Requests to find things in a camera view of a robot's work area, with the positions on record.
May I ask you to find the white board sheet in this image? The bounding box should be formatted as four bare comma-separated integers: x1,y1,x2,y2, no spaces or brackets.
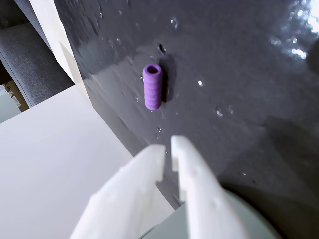
0,0,180,239

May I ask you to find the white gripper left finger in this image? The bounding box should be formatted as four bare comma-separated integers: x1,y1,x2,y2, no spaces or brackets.
69,145,167,239

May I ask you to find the black glossy mat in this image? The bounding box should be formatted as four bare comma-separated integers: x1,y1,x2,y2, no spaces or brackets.
53,0,319,239

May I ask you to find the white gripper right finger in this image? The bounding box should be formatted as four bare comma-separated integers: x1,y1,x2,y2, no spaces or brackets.
170,135,250,239

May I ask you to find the purple ribbed pen grip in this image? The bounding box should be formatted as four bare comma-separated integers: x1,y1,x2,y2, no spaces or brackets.
142,63,164,111

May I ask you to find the grey fabric sofa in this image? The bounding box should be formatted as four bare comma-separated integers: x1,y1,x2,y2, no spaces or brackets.
0,0,75,108

